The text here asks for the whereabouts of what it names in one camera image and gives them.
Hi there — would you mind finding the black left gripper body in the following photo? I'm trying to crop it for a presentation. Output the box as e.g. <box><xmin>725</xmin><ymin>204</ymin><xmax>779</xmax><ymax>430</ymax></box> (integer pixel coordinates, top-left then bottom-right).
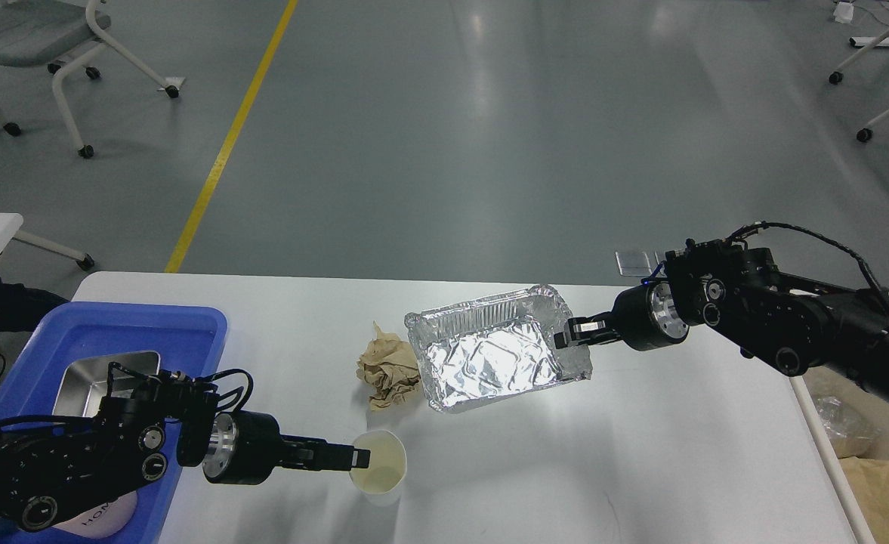
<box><xmin>202</xmin><ymin>410</ymin><xmax>282</xmax><ymax>485</ymax></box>

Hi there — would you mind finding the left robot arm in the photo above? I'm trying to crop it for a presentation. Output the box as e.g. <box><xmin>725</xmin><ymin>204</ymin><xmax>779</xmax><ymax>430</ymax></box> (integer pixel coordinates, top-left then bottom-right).
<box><xmin>0</xmin><ymin>362</ymin><xmax>372</xmax><ymax>533</ymax></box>

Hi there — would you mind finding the brown paper in bin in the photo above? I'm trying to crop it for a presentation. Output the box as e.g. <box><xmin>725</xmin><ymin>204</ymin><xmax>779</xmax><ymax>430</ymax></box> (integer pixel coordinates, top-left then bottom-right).
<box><xmin>840</xmin><ymin>457</ymin><xmax>889</xmax><ymax>543</ymax></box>

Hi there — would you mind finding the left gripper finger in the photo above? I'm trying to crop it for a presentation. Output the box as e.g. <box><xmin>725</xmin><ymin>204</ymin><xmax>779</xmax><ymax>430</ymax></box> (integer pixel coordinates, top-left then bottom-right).
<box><xmin>282</xmin><ymin>436</ymin><xmax>371</xmax><ymax>472</ymax></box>

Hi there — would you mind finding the clear plastic wrap in bin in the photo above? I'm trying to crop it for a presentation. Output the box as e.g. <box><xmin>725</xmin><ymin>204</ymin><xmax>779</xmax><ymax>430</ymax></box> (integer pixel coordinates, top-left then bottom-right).
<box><xmin>811</xmin><ymin>395</ymin><xmax>881</xmax><ymax>459</ymax></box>

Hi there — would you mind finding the white paper cup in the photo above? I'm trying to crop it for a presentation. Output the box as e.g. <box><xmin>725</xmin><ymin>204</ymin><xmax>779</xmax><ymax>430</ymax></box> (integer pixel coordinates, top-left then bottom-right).
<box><xmin>350</xmin><ymin>429</ymin><xmax>409</xmax><ymax>506</ymax></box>

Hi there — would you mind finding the blue plastic tray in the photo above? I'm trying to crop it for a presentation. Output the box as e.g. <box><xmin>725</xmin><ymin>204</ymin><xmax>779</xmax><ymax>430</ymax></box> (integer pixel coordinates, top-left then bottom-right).
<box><xmin>0</xmin><ymin>302</ymin><xmax>229</xmax><ymax>543</ymax></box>

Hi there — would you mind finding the brown paper napkin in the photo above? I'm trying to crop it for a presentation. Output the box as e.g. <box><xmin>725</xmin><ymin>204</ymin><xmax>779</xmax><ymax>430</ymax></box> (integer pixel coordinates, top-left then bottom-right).
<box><xmin>357</xmin><ymin>323</ymin><xmax>422</xmax><ymax>411</ymax></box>

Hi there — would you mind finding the square stainless steel dish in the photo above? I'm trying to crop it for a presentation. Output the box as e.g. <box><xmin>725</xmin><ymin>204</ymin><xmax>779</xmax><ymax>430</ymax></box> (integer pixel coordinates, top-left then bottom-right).
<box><xmin>53</xmin><ymin>351</ymin><xmax>161</xmax><ymax>418</ymax></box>

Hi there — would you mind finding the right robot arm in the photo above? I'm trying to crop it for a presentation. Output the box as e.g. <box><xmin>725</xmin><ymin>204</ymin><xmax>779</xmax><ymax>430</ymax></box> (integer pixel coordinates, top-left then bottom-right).
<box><xmin>554</xmin><ymin>221</ymin><xmax>889</xmax><ymax>403</ymax></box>

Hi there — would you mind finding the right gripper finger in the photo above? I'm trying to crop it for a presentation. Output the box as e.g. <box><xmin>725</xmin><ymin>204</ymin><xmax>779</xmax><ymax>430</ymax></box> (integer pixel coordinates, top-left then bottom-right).
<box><xmin>554</xmin><ymin>313</ymin><xmax>618</xmax><ymax>349</ymax></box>

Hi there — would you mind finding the grey office chair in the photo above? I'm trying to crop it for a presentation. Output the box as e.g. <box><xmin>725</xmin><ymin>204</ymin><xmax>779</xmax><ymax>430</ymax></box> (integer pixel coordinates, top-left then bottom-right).
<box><xmin>0</xmin><ymin>1</ymin><xmax>182</xmax><ymax>159</ymax></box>

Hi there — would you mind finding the pink HOME mug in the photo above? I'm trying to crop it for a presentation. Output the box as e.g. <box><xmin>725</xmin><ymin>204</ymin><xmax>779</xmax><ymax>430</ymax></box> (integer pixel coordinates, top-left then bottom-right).
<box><xmin>54</xmin><ymin>491</ymin><xmax>139</xmax><ymax>539</ymax></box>

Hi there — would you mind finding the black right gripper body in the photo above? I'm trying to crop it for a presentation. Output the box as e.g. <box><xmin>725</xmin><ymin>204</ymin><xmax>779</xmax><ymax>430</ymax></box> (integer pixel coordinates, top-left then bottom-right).
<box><xmin>611</xmin><ymin>282</ymin><xmax>690</xmax><ymax>351</ymax></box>

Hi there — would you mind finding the beige plastic bin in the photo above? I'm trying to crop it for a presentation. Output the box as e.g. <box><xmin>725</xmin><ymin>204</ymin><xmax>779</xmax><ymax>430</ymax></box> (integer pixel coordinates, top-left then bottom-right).
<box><xmin>792</xmin><ymin>368</ymin><xmax>889</xmax><ymax>543</ymax></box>

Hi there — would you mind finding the left floor socket plate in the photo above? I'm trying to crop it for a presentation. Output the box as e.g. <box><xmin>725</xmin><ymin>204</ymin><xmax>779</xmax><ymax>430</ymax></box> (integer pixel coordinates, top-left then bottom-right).
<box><xmin>616</xmin><ymin>251</ymin><xmax>657</xmax><ymax>278</ymax></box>

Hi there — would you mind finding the aluminium foil tray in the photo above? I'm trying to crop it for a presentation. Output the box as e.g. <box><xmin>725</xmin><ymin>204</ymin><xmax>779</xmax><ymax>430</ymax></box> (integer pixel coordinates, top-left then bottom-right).
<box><xmin>405</xmin><ymin>283</ymin><xmax>593</xmax><ymax>414</ymax></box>

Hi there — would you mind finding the person in dark jeans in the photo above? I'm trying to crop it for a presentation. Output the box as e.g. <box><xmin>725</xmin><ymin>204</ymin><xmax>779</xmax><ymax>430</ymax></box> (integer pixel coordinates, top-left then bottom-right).
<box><xmin>0</xmin><ymin>278</ymin><xmax>69</xmax><ymax>333</ymax></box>

